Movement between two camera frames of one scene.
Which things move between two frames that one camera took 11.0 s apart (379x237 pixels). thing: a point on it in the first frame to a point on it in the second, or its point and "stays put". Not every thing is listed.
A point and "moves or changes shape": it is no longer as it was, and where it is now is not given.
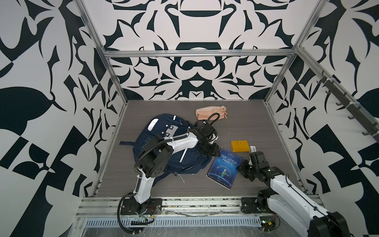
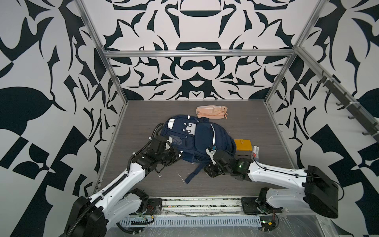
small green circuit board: (267, 222) stays put
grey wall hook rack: (357, 112) stays put
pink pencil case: (204, 113) stays put
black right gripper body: (248, 171) to (215, 170)
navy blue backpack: (190, 160) moves or changes shape
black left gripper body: (209, 149) to (168, 157)
